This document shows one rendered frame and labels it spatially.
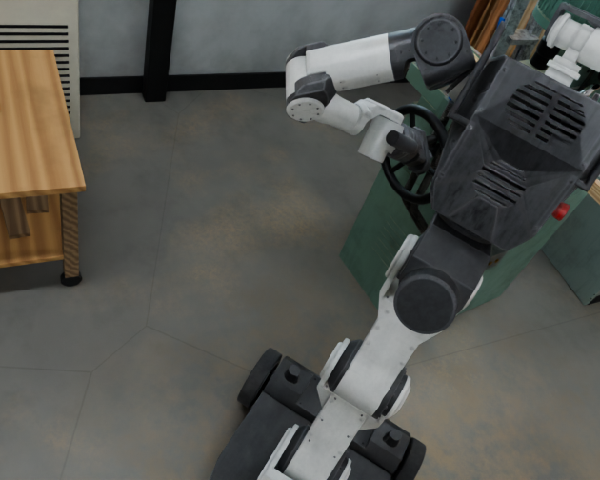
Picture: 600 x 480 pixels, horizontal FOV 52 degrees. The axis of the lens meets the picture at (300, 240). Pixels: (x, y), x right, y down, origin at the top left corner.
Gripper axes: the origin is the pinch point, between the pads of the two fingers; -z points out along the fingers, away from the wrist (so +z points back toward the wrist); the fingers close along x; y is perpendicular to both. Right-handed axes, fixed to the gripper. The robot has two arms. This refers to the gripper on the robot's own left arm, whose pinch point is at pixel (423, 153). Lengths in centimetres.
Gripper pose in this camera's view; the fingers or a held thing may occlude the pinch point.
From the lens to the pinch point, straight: 167.6
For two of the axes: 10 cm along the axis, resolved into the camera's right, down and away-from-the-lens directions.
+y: 8.0, -2.3, -5.6
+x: 1.3, 9.7, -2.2
